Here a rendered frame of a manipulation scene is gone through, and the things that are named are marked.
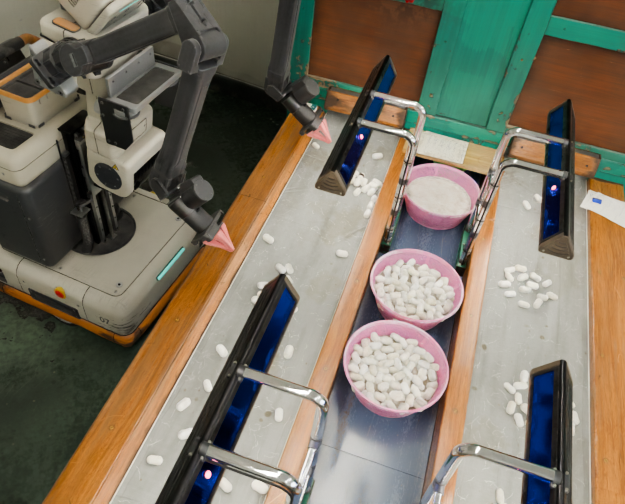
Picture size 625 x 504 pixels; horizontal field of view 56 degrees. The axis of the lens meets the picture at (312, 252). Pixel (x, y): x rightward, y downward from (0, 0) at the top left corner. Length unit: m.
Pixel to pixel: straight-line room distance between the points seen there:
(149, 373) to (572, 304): 1.19
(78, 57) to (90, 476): 0.94
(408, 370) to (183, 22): 0.97
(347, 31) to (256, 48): 1.41
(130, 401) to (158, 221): 1.19
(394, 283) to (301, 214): 0.38
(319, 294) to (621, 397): 0.81
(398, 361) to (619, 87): 1.15
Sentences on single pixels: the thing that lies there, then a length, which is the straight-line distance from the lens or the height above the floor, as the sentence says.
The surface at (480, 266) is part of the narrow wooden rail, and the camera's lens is 1.79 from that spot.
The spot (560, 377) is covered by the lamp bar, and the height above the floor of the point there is 1.11.
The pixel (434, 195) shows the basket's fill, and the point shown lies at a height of 0.73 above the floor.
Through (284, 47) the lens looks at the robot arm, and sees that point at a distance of 1.80.
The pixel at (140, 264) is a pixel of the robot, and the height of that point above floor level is 0.28.
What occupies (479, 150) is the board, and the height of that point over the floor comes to 0.78.
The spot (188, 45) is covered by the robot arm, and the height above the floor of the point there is 1.40.
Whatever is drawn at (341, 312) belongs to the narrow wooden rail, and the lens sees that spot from 1.57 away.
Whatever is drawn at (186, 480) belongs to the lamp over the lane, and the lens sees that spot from 0.97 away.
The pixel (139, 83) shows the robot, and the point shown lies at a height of 1.04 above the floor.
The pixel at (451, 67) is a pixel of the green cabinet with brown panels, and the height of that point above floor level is 1.03.
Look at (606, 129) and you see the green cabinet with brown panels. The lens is 2.23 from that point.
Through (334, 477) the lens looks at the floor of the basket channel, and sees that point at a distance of 1.44.
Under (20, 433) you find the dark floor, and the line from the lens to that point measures 2.36.
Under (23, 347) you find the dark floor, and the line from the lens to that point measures 2.55.
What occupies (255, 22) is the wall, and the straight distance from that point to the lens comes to 3.43.
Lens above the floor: 2.01
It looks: 47 degrees down
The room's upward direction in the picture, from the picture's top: 8 degrees clockwise
